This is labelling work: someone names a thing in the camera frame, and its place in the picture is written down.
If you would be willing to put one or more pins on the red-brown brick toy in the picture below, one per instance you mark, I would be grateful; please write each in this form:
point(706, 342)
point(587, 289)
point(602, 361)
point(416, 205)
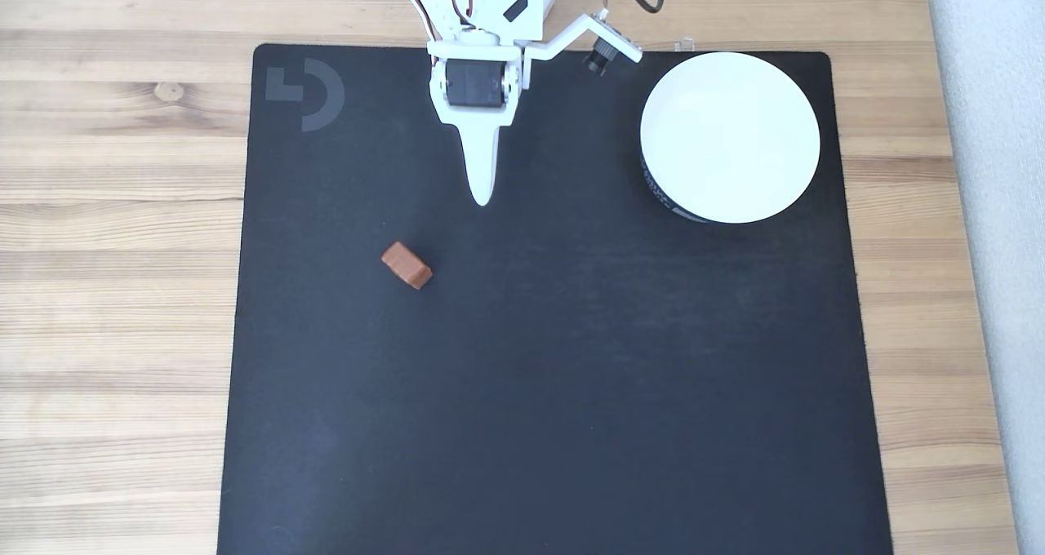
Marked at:
point(406, 264)

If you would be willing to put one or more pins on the white round plate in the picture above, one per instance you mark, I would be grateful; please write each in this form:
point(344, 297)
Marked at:
point(731, 135)

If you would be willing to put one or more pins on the small clear plastic clip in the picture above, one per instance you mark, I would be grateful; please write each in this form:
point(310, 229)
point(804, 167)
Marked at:
point(684, 44)

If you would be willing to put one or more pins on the black desk mat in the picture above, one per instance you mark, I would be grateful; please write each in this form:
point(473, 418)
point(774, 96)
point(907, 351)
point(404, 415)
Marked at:
point(531, 375)

